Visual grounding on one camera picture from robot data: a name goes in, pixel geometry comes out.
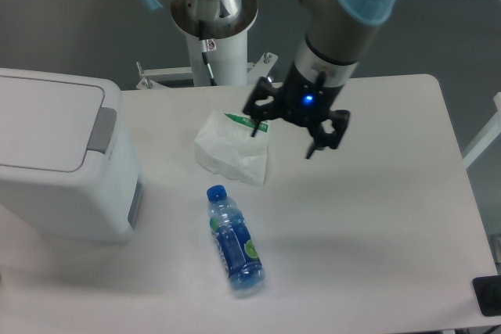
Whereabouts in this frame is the black device at table corner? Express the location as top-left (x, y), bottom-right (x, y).
top-left (472, 275), bottom-right (500, 317)

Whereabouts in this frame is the blue plastic drink bottle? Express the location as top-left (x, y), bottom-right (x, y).
top-left (207, 185), bottom-right (265, 299)

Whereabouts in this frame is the white middle base bracket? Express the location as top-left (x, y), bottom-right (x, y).
top-left (247, 52), bottom-right (279, 84)

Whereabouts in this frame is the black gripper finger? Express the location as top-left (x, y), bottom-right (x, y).
top-left (243, 77), bottom-right (283, 138)
top-left (304, 109), bottom-right (351, 160)

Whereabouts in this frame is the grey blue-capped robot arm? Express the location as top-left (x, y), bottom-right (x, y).
top-left (153, 0), bottom-right (396, 153)

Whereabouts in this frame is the white trash can lid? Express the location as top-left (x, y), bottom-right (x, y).
top-left (1, 77), bottom-right (105, 172)

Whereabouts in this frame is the white left base bracket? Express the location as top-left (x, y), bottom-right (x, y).
top-left (135, 61), bottom-right (193, 90)

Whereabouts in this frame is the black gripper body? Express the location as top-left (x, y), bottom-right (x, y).
top-left (280, 63), bottom-right (343, 126)

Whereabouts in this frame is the grey lid push button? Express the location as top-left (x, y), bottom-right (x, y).
top-left (87, 107), bottom-right (117, 154)

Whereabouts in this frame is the white base bracket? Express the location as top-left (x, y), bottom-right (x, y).
top-left (247, 52), bottom-right (279, 84)
top-left (135, 61), bottom-right (193, 90)

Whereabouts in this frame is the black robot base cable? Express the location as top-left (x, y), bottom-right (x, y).
top-left (197, 20), bottom-right (218, 87)

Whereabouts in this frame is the white plastic tissue packet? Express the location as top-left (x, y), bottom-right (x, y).
top-left (194, 110), bottom-right (270, 186)

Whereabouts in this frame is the white frame post right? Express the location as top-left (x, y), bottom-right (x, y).
top-left (462, 92), bottom-right (500, 169)

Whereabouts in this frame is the white trash can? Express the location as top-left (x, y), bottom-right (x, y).
top-left (1, 68), bottom-right (145, 242)

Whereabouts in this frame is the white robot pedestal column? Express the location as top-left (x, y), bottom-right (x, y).
top-left (185, 31), bottom-right (247, 87)

